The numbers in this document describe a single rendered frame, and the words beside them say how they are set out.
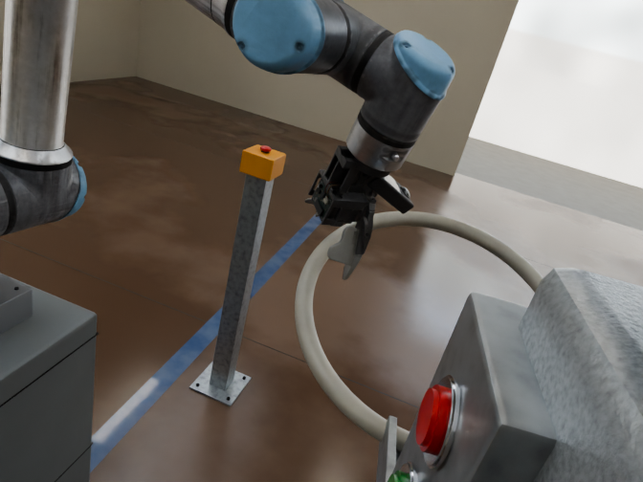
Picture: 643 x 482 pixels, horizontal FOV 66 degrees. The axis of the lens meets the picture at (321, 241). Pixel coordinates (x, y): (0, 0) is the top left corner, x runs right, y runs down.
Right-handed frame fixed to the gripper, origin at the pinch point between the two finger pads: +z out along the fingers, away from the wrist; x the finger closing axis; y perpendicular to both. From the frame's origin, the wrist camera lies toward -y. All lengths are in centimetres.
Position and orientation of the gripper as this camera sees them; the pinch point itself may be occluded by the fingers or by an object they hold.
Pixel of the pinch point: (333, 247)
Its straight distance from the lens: 86.5
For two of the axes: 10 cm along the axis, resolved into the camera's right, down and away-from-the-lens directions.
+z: -3.7, 6.8, 6.3
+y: -8.8, -0.3, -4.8
